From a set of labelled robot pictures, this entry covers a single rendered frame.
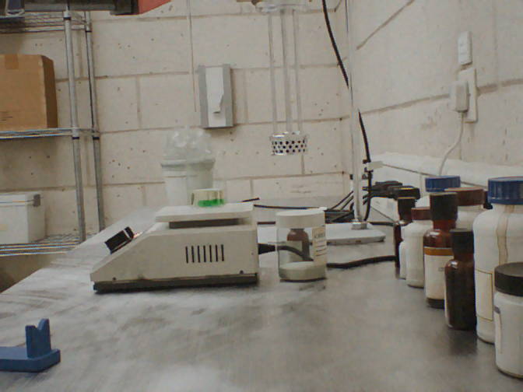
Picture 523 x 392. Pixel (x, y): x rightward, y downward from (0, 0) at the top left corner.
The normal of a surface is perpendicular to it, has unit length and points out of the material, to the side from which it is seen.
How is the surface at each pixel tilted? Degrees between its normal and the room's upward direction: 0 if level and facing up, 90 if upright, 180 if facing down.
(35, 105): 89
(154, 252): 90
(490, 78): 90
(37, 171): 90
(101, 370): 0
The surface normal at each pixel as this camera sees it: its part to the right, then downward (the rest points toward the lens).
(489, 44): -1.00, 0.06
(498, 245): -0.66, 0.11
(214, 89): 0.00, 0.07
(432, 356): -0.05, -1.00
